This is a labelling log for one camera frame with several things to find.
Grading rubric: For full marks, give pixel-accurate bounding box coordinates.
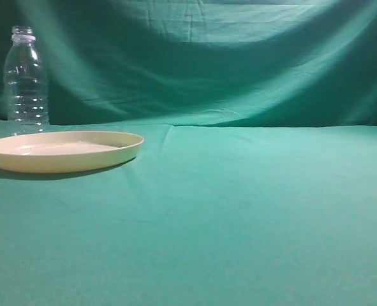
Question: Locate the green cloth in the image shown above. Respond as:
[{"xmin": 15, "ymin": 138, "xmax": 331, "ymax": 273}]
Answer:
[{"xmin": 0, "ymin": 1, "xmax": 377, "ymax": 305}]

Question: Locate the clear empty plastic bottle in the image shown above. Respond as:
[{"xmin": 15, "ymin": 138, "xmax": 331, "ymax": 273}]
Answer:
[{"xmin": 4, "ymin": 25, "xmax": 50, "ymax": 136}]

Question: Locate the cream plastic plate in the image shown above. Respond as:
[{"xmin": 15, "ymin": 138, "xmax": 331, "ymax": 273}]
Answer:
[{"xmin": 0, "ymin": 131, "xmax": 144, "ymax": 173}]

